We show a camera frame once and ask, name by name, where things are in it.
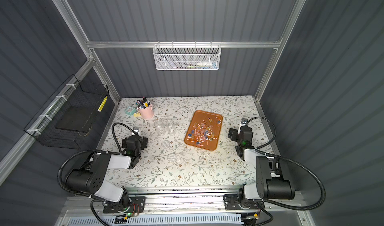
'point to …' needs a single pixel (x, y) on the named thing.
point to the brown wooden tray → (195, 116)
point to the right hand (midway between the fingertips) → (242, 129)
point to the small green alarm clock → (130, 110)
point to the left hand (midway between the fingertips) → (135, 137)
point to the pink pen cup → (147, 113)
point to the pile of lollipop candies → (202, 132)
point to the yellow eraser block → (137, 115)
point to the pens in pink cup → (142, 104)
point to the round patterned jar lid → (165, 144)
